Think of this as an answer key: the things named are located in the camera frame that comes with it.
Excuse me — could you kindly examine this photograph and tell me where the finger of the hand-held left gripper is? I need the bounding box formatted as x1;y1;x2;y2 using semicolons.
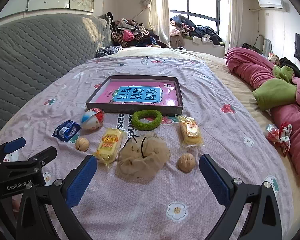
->
0;147;57;178
0;137;27;165

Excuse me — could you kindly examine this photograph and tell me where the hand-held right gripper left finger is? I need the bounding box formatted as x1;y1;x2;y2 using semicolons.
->
16;154;98;240

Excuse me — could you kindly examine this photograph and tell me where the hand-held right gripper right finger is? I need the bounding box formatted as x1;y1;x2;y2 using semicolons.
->
199;154;283;240

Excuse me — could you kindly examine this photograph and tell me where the walnut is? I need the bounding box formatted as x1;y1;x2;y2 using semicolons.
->
75;137;90;152
177;154;197;173

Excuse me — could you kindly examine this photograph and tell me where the blue snack packet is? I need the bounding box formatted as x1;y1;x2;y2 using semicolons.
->
51;120;81;142

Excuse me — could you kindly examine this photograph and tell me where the yellow cake packet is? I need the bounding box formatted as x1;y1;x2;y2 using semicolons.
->
92;127;125;165
177;116;205;147

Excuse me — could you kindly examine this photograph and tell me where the beige mesh bath sponge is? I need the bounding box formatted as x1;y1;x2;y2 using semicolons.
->
116;135;171;180

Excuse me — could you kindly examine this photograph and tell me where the white red blue egg toy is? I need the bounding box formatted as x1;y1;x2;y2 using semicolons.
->
80;108;105;131

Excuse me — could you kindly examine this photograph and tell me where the green fuzzy ring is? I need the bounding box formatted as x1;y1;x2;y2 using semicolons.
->
132;110;163;131

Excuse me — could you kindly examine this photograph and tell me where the shallow dark cardboard box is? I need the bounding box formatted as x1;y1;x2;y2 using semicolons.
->
85;75;183;115

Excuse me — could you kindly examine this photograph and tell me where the person's left hand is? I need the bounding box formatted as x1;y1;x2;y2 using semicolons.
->
11;196;22;214

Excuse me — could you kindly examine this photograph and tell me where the pink printed bedsheet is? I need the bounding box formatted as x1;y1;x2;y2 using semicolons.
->
0;54;294;240

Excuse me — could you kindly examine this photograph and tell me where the red white snack wrapper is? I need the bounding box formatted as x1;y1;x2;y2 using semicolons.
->
264;124;280;145

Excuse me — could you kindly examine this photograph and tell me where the red white patterned scrunchie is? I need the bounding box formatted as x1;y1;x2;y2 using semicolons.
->
277;122;293;157

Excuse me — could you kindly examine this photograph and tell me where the grey quilted headboard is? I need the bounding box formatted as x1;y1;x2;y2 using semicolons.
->
0;14;113;145

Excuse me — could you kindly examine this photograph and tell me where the pink and blue book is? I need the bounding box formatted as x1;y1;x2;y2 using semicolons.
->
94;81;179;107

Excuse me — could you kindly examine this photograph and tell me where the beige bed sheet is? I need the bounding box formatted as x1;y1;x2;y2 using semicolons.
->
115;46;300;240

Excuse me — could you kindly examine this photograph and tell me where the green blanket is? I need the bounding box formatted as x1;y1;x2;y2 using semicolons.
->
252;65;300;112

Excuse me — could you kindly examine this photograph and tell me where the pink quilt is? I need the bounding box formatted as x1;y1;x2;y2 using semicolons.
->
225;47;300;179

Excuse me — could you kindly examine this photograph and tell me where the dark blue patterned cloth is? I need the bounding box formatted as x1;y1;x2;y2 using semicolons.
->
95;45;122;58

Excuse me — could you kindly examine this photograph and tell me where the black garment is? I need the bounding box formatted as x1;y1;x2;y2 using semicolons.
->
279;57;300;78

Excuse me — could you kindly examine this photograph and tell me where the black bag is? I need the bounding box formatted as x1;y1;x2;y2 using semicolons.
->
242;42;262;53

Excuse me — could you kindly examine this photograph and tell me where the clothes heap on windowsill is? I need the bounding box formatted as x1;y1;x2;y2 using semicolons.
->
170;14;224;46

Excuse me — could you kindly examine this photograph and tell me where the pile of clothes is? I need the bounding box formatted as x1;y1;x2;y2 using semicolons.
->
111;17;165;48

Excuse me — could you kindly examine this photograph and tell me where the cream curtain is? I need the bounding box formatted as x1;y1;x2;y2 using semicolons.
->
225;0;243;54
140;0;170;47

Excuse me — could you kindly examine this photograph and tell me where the white air conditioner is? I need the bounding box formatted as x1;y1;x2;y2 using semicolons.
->
258;0;288;12

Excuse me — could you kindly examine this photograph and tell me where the white arched frame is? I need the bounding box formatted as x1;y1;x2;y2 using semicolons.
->
255;34;273;55

